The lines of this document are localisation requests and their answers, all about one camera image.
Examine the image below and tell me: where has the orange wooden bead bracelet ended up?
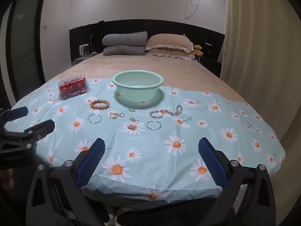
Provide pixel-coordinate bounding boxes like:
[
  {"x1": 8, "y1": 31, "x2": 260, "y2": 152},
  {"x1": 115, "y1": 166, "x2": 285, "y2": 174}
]
[{"x1": 90, "y1": 99, "x2": 110, "y2": 110}]

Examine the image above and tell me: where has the person's left hand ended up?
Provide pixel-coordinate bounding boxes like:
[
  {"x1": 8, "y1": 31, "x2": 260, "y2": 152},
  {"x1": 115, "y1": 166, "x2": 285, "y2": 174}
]
[{"x1": 0, "y1": 169, "x2": 13, "y2": 191}]

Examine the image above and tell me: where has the long pale bead necklace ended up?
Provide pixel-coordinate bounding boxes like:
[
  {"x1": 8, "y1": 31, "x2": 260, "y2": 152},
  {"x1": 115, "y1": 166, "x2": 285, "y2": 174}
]
[{"x1": 149, "y1": 105, "x2": 183, "y2": 119}]

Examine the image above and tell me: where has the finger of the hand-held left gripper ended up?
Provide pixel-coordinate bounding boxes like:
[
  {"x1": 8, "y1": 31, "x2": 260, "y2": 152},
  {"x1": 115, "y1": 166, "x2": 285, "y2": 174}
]
[
  {"x1": 0, "y1": 107, "x2": 29, "y2": 129},
  {"x1": 3, "y1": 120, "x2": 55, "y2": 150}
]

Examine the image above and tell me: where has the green plastic colander basket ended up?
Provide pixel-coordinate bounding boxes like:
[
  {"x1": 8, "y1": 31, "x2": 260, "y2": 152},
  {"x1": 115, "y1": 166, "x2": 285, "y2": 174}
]
[{"x1": 112, "y1": 70, "x2": 164, "y2": 103}]

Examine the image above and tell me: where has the beige bed blanket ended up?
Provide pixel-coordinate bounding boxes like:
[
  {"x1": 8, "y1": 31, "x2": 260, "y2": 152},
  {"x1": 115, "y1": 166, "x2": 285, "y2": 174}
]
[{"x1": 45, "y1": 51, "x2": 250, "y2": 104}]

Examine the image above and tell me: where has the brown teddy bear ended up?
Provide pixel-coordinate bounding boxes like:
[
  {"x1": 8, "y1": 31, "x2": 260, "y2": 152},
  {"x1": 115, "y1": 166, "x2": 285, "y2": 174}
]
[{"x1": 192, "y1": 44, "x2": 204, "y2": 57}]

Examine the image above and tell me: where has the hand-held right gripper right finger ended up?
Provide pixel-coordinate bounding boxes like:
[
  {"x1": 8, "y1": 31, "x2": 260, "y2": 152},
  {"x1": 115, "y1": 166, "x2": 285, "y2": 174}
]
[{"x1": 198, "y1": 137, "x2": 276, "y2": 226}]

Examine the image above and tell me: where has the white kettle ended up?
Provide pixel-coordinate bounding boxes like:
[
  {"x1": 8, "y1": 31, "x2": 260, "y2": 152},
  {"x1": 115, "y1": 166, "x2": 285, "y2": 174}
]
[{"x1": 79, "y1": 44, "x2": 90, "y2": 57}]

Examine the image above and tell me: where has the beige ruffled pillow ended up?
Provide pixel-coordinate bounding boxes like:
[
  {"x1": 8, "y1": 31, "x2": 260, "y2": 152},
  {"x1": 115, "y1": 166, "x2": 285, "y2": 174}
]
[
  {"x1": 144, "y1": 34, "x2": 194, "y2": 53},
  {"x1": 145, "y1": 48, "x2": 195, "y2": 61}
]

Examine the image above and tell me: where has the white wall cable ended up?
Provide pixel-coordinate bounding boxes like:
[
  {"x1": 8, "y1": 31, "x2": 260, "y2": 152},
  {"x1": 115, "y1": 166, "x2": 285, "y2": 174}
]
[{"x1": 184, "y1": 0, "x2": 203, "y2": 19}]

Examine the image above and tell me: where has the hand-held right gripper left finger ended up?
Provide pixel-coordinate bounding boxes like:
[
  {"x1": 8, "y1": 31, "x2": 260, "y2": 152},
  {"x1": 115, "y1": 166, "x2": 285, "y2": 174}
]
[{"x1": 25, "y1": 138, "x2": 111, "y2": 226}]

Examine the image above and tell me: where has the green round drain tray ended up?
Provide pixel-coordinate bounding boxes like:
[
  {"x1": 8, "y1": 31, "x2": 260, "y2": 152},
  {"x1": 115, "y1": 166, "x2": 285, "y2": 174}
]
[{"x1": 115, "y1": 88, "x2": 165, "y2": 110}]

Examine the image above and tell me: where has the black headboard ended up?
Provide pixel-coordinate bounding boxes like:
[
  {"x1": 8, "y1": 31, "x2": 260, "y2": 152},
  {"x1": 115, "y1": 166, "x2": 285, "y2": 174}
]
[{"x1": 69, "y1": 20, "x2": 225, "y2": 79}]

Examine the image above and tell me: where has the clear box of cherry tomatoes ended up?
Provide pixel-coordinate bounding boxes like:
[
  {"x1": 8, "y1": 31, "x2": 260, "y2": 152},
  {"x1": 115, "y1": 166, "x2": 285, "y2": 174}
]
[{"x1": 58, "y1": 73, "x2": 90, "y2": 99}]

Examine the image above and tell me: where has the thin silver bangle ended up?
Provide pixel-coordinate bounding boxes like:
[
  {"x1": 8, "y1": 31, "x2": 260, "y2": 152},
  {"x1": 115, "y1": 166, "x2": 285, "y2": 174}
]
[
  {"x1": 88, "y1": 114, "x2": 102, "y2": 124},
  {"x1": 146, "y1": 120, "x2": 162, "y2": 131}
]

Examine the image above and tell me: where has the cream curtain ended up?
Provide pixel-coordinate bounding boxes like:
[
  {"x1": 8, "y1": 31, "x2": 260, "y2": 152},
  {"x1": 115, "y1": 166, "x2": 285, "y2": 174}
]
[{"x1": 220, "y1": 0, "x2": 301, "y2": 134}]

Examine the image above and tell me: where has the blue daisy print cloth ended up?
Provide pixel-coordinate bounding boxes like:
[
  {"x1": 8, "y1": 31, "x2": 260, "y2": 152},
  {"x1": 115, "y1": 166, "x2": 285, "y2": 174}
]
[{"x1": 8, "y1": 77, "x2": 286, "y2": 204}]

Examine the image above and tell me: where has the dark glass door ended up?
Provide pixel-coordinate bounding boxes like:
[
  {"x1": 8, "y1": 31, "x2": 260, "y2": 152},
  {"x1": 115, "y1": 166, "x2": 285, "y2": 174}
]
[{"x1": 4, "y1": 0, "x2": 48, "y2": 100}]

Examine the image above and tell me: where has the grey folded quilt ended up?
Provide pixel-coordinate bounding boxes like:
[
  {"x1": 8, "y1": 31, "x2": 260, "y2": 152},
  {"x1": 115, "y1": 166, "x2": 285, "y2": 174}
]
[
  {"x1": 102, "y1": 31, "x2": 148, "y2": 47},
  {"x1": 103, "y1": 45, "x2": 146, "y2": 57}
]

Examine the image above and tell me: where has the dark bedside table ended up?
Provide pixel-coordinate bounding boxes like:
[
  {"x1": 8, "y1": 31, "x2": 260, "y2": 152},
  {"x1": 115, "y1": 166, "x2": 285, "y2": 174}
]
[{"x1": 197, "y1": 56, "x2": 222, "y2": 79}]

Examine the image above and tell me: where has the white charger cable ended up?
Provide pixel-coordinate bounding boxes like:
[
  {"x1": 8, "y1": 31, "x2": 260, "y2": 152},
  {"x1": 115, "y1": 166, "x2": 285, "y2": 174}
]
[{"x1": 90, "y1": 34, "x2": 97, "y2": 55}]

